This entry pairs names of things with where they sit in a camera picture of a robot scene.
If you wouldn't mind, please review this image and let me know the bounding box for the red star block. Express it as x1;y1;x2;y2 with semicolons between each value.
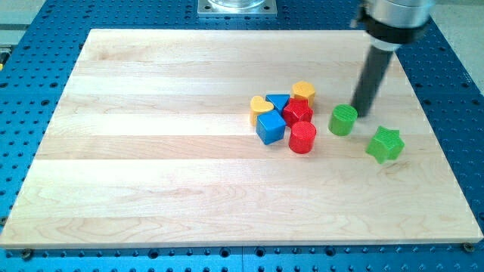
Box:
282;97;313;128

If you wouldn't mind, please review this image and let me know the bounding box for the light wooden board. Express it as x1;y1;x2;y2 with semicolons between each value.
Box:
1;29;482;249

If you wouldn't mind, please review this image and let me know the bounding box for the green star block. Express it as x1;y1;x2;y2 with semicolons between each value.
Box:
365;126;405;164

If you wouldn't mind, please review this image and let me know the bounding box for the blue cube block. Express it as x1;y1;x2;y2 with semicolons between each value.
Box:
256;110;286;145

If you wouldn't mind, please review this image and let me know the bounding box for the yellow heart block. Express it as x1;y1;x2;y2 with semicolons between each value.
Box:
250;95;274;126

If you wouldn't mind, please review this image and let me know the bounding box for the blue triangle block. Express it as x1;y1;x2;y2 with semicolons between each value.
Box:
265;94;290;115

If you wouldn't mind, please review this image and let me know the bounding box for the red cylinder block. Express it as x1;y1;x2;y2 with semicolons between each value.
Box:
289;121;317;154

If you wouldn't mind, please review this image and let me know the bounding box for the yellow pentagon block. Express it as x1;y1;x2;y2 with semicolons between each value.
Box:
291;81;316;107

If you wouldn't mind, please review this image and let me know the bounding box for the green cylinder block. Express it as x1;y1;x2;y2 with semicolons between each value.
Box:
328;104;358;136

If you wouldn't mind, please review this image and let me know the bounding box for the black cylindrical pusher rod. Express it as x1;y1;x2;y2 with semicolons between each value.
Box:
350;45;393;117

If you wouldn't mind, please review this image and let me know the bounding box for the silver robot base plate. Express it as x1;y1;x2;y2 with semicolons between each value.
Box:
197;0;278;17

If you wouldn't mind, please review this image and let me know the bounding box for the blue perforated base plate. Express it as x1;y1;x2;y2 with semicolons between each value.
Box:
1;1;483;271

